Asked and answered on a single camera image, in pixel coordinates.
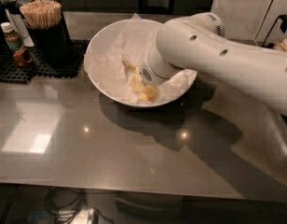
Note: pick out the green sauce bottle white cap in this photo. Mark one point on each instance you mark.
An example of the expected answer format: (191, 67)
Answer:
(12, 38)

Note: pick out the black grid mat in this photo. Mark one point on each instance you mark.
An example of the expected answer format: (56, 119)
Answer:
(11, 73)

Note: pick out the black chopstick holder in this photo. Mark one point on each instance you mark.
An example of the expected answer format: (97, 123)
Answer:
(53, 42)

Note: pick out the dark lidded container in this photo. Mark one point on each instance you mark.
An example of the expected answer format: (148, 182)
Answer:
(8, 13)

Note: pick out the white paper liner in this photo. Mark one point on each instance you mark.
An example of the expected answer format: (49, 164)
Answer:
(112, 62)

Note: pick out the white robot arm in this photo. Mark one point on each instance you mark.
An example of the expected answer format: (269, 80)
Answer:
(197, 43)

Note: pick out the small brown jar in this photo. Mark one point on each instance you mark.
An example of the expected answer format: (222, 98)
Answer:
(22, 57)

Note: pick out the white bowl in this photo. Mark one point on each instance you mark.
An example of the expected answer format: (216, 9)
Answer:
(101, 44)

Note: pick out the yellow banana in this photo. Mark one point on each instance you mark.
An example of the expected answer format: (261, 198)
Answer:
(149, 92)

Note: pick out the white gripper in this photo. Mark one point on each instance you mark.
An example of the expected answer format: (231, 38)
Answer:
(147, 72)

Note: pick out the bundle of wooden chopsticks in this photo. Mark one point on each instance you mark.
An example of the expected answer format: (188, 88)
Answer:
(42, 14)

